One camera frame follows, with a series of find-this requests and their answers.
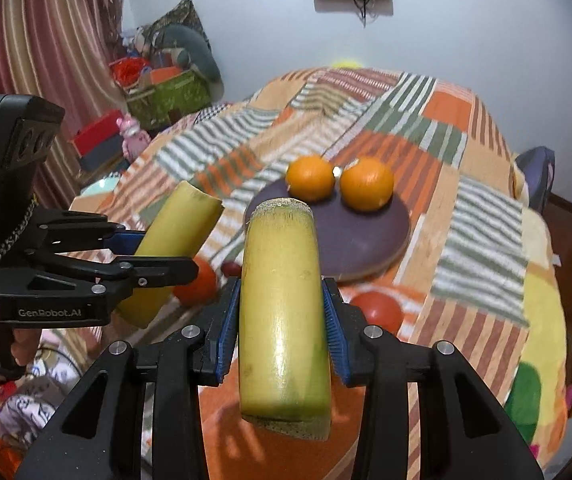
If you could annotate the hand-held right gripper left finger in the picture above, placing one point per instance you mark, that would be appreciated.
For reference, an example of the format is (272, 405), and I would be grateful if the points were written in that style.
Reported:
(227, 332)

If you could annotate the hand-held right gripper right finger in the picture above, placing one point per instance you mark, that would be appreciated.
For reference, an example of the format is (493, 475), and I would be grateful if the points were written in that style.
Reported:
(337, 340)

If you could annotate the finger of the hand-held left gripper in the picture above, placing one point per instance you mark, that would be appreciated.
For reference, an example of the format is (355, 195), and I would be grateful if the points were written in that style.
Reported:
(166, 270)
(127, 241)

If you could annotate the short yellow-green sugarcane piece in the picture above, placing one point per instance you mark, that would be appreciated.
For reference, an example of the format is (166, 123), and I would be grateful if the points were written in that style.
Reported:
(178, 222)

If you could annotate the long yellow-green sugarcane piece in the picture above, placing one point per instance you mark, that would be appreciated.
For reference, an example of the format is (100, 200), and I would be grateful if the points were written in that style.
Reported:
(281, 310)

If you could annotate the person's left hand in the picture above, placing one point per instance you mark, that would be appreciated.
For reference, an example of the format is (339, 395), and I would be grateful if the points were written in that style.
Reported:
(21, 350)

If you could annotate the red tomato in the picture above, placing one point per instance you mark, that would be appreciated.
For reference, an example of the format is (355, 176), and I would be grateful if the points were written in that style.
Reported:
(378, 312)
(202, 285)

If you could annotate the pale teal basin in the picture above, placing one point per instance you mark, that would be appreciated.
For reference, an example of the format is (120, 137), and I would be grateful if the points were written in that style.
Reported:
(97, 186)

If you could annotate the small dark red fruit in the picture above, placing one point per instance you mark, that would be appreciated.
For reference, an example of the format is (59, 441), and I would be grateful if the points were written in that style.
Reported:
(232, 268)

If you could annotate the dark blue box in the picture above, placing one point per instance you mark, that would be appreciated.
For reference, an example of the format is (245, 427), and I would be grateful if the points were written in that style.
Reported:
(103, 155)

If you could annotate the round purple plate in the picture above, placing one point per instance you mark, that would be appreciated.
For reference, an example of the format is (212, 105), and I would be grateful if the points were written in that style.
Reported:
(361, 247)

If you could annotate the red box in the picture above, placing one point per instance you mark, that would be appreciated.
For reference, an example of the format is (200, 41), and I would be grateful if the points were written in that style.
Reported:
(97, 132)

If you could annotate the pink toy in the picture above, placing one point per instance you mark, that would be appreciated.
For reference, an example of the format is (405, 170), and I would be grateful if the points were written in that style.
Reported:
(132, 137)

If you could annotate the striped pink curtain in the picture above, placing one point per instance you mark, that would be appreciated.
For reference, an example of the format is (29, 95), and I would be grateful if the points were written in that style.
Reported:
(41, 45)

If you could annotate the striped patchwork blanket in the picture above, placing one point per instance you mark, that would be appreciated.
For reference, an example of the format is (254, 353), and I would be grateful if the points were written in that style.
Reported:
(466, 320)

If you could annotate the green basket with clutter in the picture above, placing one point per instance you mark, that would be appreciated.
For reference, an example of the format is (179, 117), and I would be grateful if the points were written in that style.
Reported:
(171, 97)

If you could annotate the red mesh bag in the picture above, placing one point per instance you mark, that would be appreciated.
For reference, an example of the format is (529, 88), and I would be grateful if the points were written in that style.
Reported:
(128, 70)

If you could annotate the orange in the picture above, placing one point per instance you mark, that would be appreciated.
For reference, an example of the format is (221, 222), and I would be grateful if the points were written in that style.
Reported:
(311, 178)
(367, 185)

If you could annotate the white printed cloth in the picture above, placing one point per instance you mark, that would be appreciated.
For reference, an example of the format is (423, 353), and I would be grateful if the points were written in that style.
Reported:
(21, 410)

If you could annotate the grey plush toy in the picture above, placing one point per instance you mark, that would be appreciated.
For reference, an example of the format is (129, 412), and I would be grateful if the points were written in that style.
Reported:
(196, 47)

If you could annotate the patterned cushion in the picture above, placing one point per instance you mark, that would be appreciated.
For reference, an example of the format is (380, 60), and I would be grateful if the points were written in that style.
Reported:
(181, 15)

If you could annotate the blue chair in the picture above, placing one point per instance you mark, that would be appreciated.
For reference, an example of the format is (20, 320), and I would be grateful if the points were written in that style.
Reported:
(536, 175)

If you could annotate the yellow ball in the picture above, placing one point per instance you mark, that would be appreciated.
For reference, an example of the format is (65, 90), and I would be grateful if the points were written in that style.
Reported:
(346, 63)

